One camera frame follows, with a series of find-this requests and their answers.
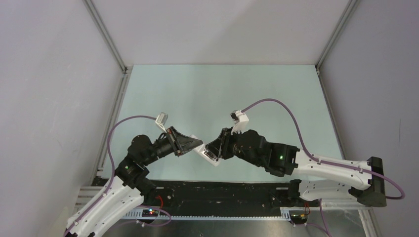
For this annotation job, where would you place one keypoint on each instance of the controller board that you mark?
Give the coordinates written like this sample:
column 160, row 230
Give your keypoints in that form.
column 298, row 219
column 150, row 213

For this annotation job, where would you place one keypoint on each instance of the right controller board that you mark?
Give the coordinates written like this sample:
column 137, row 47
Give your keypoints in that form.
column 298, row 219

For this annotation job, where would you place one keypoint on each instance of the right aluminium frame rail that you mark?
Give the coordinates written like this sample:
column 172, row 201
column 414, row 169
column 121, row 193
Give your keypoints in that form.
column 332, row 41

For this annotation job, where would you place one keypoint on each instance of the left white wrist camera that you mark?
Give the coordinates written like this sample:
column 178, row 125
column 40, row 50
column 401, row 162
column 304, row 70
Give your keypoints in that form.
column 161, row 120

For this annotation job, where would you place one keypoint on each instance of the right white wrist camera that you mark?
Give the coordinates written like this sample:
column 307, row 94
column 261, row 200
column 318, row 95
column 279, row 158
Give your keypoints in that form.
column 240, row 120

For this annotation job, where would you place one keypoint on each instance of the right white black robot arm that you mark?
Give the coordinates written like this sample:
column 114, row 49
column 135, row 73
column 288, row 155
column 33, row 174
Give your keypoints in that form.
column 345, row 179

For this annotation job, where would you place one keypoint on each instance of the grey slotted cable duct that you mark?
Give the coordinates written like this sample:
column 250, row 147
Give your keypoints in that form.
column 135, row 214

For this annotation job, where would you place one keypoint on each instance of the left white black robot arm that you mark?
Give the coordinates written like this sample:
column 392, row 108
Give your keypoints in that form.
column 129, row 186

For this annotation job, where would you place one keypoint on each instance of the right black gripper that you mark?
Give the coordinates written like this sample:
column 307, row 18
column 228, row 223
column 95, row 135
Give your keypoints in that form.
column 220, row 146

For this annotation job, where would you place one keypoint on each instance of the left aluminium frame rail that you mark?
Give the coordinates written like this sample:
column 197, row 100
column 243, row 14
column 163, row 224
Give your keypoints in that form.
column 122, row 82

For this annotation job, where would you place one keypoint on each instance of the white remote control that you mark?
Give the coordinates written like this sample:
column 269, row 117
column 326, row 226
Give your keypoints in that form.
column 206, row 147

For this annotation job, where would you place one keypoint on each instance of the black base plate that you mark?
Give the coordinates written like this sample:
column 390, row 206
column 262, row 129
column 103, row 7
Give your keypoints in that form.
column 225, row 198

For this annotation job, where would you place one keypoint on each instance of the AAA battery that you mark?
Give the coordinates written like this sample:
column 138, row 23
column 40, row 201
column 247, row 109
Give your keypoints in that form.
column 211, row 156

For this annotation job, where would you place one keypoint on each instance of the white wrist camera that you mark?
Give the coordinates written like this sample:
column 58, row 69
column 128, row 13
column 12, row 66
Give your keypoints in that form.
column 161, row 120
column 240, row 120

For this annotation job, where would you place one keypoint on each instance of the aluminium frame rail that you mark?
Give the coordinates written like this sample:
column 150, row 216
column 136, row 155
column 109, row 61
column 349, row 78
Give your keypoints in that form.
column 332, row 41
column 122, row 82

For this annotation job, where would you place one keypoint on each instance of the left controller board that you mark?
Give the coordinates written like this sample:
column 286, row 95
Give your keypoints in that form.
column 150, row 213

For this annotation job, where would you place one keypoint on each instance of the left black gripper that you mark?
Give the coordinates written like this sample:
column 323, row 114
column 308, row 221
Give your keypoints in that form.
column 180, row 143

